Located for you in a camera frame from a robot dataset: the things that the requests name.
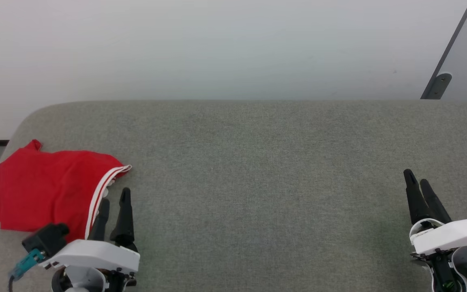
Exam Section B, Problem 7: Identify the grey metal frame strip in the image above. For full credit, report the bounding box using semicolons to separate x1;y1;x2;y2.
430;0;467;82

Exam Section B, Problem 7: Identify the grey fabric sofa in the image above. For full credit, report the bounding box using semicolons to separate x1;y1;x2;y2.
0;100;467;292

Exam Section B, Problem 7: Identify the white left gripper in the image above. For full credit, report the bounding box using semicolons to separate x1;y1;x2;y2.
39;187;141;292

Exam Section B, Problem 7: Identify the red basketball jersey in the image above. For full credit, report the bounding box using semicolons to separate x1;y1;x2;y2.
0;140;132;243

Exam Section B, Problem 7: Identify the teal cable connector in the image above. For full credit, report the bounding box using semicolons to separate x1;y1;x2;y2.
13;249;46;280

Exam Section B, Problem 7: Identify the grey metal bracket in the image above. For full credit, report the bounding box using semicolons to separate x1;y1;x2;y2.
420;72;453;100

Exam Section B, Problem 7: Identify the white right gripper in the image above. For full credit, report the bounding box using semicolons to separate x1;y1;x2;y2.
403;169;467;266

